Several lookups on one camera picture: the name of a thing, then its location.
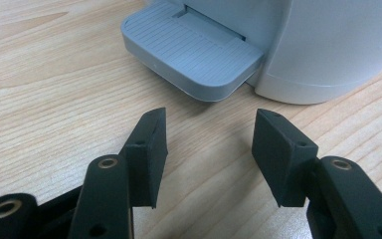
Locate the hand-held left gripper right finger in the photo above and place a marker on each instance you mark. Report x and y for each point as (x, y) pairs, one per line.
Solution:
(278, 159)

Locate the white pedal trash can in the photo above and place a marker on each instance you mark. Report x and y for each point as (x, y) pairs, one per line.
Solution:
(328, 49)

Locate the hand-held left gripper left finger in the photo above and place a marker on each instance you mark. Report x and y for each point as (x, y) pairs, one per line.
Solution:
(144, 166)

